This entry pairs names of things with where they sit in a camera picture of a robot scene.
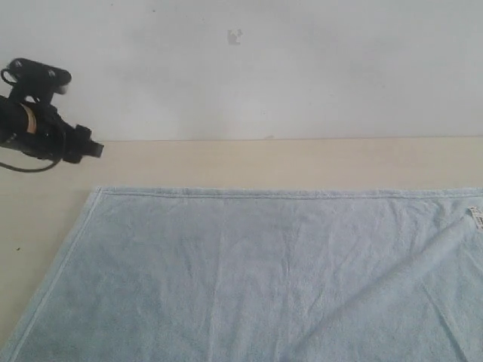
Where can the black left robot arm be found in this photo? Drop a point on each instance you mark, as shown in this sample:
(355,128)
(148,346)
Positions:
(14,122)

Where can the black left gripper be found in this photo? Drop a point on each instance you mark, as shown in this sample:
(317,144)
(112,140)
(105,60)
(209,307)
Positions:
(49,137)

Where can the light blue terry towel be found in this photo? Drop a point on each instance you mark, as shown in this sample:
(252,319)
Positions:
(237,275)

